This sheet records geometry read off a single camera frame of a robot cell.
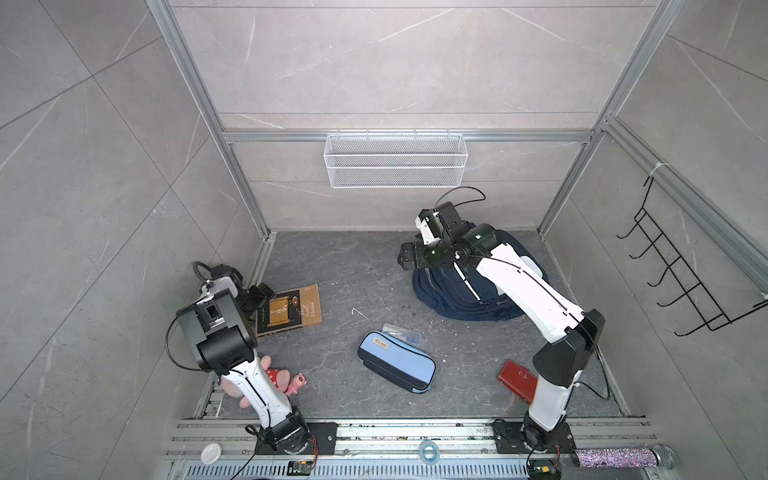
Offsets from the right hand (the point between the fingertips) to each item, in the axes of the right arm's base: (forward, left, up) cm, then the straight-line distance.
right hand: (411, 257), depth 79 cm
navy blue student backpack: (+1, -15, -18) cm, 23 cm away
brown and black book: (-2, +39, -23) cm, 46 cm away
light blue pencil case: (-21, +5, -21) cm, 30 cm away
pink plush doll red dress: (-25, +35, -19) cm, 47 cm away
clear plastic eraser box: (-11, +3, -24) cm, 27 cm away
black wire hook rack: (-17, -62, +5) cm, 64 cm away
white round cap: (-41, +50, -23) cm, 69 cm away
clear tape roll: (-40, -2, -26) cm, 48 cm away
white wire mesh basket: (+39, +3, +4) cm, 40 cm away
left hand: (+1, +48, -22) cm, 53 cm away
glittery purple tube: (-44, -48, -22) cm, 69 cm away
